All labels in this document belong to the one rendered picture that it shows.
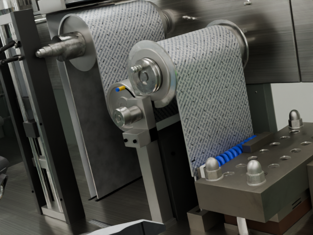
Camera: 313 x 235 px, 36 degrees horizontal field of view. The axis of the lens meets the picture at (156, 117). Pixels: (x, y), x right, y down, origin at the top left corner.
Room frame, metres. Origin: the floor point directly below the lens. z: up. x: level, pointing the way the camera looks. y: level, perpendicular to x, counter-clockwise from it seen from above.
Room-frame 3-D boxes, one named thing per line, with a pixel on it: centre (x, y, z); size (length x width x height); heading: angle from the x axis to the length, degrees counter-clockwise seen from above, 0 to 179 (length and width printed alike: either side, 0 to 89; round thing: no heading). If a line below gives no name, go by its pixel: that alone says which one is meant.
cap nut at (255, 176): (0.85, -0.16, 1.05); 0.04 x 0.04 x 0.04
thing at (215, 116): (1.05, -0.14, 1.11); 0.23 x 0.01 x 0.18; 132
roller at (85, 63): (1.29, 0.06, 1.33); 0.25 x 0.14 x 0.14; 132
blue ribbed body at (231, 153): (1.04, -0.16, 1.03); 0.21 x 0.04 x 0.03; 132
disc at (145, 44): (1.01, -0.01, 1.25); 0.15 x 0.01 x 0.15; 42
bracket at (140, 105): (1.01, 0.04, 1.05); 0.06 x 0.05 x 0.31; 132
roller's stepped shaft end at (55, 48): (1.14, 0.22, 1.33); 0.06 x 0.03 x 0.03; 132
